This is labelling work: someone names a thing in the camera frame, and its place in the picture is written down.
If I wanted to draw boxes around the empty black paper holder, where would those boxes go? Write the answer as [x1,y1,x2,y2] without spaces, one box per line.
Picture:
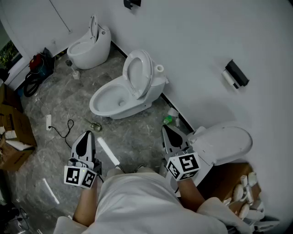
[123,0,141,11]

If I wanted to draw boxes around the white cylindrical roller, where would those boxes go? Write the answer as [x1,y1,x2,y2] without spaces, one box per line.
[221,69,240,90]

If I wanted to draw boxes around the white toilet bowl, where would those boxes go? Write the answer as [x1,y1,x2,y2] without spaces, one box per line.
[89,64,169,120]

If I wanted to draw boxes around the person's right forearm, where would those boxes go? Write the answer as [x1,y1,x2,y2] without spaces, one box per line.
[176,177,206,213]

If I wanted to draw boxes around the white foam piece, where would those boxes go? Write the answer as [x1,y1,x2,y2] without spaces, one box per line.
[5,139,35,151]

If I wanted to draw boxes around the large open cardboard box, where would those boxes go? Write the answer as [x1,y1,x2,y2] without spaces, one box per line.
[0,104,38,172]

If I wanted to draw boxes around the brown box of parts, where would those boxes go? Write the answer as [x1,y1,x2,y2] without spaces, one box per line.
[198,161,262,214]

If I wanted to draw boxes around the crumpled white wrapping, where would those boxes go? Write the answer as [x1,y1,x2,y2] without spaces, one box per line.
[168,107,181,127]

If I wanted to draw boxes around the black floor cable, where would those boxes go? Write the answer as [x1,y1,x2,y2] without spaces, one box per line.
[49,119,75,149]

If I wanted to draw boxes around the black paper holder with roll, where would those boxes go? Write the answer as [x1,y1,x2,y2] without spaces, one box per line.
[224,59,250,89]

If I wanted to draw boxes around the red machine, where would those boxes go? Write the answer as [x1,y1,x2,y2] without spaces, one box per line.
[29,53,44,70]

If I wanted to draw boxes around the black hose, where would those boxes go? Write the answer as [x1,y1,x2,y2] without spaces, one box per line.
[22,71,43,98]

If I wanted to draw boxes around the small cardboard box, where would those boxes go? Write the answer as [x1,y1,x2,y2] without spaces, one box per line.
[0,83,24,113]

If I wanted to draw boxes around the blue box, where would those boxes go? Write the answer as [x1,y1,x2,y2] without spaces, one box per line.
[38,47,55,78]

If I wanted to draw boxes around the white power cable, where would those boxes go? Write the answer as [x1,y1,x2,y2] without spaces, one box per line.
[37,54,57,116]

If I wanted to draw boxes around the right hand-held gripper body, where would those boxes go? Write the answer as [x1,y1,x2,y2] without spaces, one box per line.
[165,146,201,182]

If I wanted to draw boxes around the person's left forearm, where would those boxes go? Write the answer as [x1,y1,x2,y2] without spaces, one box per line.
[72,178,99,227]

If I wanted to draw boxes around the person's white shirt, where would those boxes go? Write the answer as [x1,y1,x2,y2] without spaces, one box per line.
[54,172,252,234]

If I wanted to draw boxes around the person's beige shorts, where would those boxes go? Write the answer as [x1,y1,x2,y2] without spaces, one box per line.
[106,167,159,181]

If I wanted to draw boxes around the thin cable on wall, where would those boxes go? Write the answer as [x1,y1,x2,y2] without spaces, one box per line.
[49,0,73,35]

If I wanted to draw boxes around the white plastic housing part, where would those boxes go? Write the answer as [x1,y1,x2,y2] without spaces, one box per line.
[89,15,99,44]

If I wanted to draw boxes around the white toilet with flat lid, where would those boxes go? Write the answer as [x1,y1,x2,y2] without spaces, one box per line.
[160,121,254,191]

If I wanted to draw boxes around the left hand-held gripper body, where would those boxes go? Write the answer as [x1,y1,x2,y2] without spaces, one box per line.
[63,157,103,190]

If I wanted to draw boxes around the pile of white plastic parts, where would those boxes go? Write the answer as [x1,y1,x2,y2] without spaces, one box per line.
[223,171,281,233]

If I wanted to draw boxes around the white egg-shaped toilet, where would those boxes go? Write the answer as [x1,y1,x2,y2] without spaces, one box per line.
[66,24,112,70]

